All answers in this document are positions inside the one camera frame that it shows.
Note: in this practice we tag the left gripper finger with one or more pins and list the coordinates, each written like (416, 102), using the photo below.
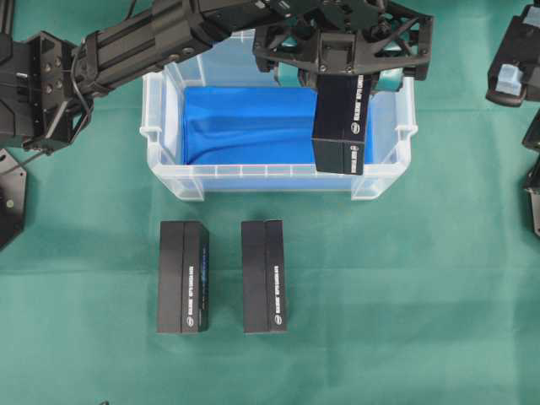
(292, 77)
(389, 80)

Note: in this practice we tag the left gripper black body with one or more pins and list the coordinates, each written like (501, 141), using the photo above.
(347, 38)

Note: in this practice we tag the black camera box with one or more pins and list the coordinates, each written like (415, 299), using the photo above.
(265, 306)
(183, 287)
(340, 125)

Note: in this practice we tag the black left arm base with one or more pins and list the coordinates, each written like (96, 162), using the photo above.
(13, 197)

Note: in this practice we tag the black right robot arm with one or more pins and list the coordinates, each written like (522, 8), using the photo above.
(513, 77)

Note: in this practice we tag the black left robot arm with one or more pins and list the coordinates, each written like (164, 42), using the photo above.
(49, 85)

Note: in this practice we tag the clear plastic storage case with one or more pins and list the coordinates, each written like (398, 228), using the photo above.
(391, 125)

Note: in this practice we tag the blue plastic liner sheet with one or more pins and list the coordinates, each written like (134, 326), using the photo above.
(248, 126)

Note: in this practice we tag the green table cloth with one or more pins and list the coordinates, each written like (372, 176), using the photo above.
(430, 295)

